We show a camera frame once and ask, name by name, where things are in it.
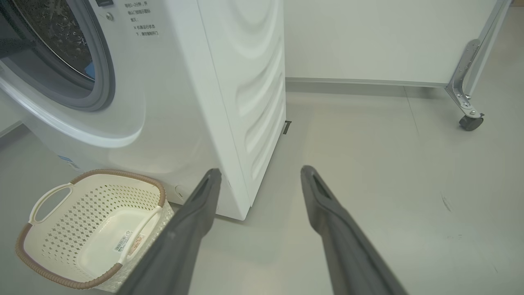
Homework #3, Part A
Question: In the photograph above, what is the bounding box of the white front-load washing machine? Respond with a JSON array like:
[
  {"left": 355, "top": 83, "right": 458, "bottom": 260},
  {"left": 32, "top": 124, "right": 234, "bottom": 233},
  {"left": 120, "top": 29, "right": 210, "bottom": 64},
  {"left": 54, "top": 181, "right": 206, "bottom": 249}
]
[{"left": 0, "top": 0, "right": 287, "bottom": 222}]

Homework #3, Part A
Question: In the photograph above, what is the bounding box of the grey metal panel leg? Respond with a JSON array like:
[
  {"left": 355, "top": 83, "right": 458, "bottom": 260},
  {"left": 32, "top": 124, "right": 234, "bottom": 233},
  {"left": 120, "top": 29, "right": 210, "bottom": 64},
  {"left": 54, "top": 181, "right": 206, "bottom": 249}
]
[{"left": 445, "top": 39, "right": 486, "bottom": 120}]

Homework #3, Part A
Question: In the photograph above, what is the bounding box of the printed warning text sticker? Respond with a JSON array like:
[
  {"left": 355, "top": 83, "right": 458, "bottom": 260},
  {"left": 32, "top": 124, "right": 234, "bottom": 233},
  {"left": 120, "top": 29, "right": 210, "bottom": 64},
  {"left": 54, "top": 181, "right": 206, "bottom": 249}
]
[{"left": 123, "top": 0, "right": 161, "bottom": 38}]

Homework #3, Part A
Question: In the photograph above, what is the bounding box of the cream plastic laundry basket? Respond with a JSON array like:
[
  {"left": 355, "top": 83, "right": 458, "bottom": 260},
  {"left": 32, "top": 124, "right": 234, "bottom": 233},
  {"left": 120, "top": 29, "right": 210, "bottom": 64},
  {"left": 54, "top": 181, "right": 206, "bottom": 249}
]
[{"left": 16, "top": 168, "right": 175, "bottom": 293}]

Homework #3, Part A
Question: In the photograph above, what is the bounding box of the white partition panel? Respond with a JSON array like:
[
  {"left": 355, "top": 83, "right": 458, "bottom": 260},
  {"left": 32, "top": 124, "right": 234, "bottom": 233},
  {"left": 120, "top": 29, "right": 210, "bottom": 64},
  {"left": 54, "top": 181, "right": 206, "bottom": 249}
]
[{"left": 284, "top": 0, "right": 513, "bottom": 89}]

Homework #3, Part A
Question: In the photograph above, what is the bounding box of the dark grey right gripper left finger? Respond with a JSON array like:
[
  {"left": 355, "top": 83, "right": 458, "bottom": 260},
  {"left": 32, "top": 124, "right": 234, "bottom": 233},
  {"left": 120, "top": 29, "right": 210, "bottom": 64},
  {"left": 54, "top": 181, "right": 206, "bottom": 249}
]
[{"left": 116, "top": 168, "right": 222, "bottom": 295}]

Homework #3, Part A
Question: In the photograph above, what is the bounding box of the blue energy label sticker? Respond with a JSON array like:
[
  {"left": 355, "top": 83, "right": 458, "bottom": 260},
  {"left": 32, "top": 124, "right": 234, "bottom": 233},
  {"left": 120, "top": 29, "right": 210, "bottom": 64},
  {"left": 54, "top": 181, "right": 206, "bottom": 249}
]
[{"left": 57, "top": 154, "right": 81, "bottom": 171}]

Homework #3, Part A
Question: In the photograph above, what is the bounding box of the black caster wheel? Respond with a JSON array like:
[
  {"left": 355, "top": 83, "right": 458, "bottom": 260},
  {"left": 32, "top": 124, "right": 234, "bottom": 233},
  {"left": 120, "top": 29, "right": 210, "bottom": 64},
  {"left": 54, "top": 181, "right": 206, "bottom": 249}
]
[{"left": 459, "top": 114, "right": 485, "bottom": 132}]

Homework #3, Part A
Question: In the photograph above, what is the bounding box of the barcode product label sticker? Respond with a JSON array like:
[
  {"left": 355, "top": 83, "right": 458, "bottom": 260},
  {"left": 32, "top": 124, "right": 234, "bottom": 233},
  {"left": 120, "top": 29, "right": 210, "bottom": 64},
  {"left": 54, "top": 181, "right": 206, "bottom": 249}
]
[{"left": 113, "top": 230, "right": 147, "bottom": 257}]

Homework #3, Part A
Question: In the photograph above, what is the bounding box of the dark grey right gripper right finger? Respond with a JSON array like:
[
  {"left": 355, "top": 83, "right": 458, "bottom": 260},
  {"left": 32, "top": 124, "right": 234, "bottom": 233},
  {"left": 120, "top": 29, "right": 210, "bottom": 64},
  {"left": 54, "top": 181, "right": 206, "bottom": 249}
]
[{"left": 300, "top": 165, "right": 408, "bottom": 295}]

